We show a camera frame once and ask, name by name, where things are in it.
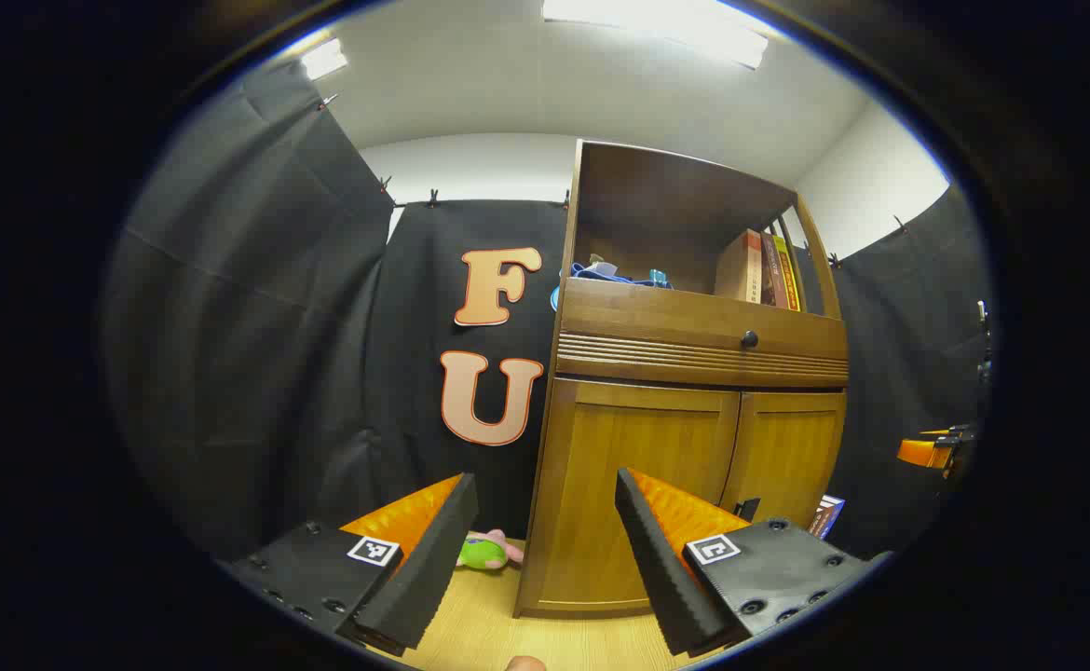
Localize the ceiling light panel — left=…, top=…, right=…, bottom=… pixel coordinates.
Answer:
left=300, top=37, right=349, bottom=81
left=542, top=0, right=770, bottom=71

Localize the blue cable bundle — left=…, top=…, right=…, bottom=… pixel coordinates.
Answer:
left=559, top=260, right=674, bottom=290

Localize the wooden shoe cabinet door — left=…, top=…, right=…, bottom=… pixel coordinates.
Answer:
left=720, top=391, right=847, bottom=534
left=519, top=377, right=742, bottom=614

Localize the green and pink plush toy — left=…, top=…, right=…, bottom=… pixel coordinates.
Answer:
left=456, top=528, right=525, bottom=571

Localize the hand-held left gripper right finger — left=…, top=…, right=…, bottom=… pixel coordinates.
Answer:
left=614, top=468, right=892, bottom=658

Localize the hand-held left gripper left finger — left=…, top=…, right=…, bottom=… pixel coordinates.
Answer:
left=219, top=472, right=481, bottom=658

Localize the wooden cabinet drawer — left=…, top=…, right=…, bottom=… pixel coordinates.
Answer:
left=555, top=278, right=850, bottom=389

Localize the wooden double-door shoe cabinet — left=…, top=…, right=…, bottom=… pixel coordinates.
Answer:
left=514, top=140, right=851, bottom=621

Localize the blue book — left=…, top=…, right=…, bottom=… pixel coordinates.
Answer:
left=808, top=494, right=847, bottom=541

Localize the black backdrop cloth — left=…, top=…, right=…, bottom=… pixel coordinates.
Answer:
left=102, top=61, right=993, bottom=565

